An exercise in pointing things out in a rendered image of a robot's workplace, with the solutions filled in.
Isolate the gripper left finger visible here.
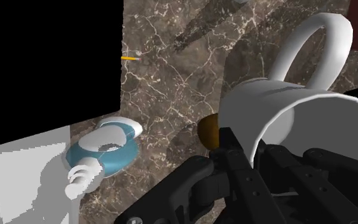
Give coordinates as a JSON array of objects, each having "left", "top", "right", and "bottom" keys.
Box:
[{"left": 113, "top": 127, "right": 288, "bottom": 224}]

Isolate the blue and white tape dispenser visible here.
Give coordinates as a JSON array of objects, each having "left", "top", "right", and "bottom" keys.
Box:
[{"left": 62, "top": 116, "right": 144, "bottom": 201}]

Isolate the brown ball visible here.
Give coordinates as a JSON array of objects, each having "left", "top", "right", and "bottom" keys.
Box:
[{"left": 196, "top": 113, "right": 221, "bottom": 152}]

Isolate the white mug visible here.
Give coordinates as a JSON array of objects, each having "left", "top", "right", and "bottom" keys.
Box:
[{"left": 219, "top": 12, "right": 358, "bottom": 168}]

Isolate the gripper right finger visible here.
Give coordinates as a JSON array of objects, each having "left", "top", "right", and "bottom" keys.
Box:
[{"left": 258, "top": 144, "right": 358, "bottom": 224}]

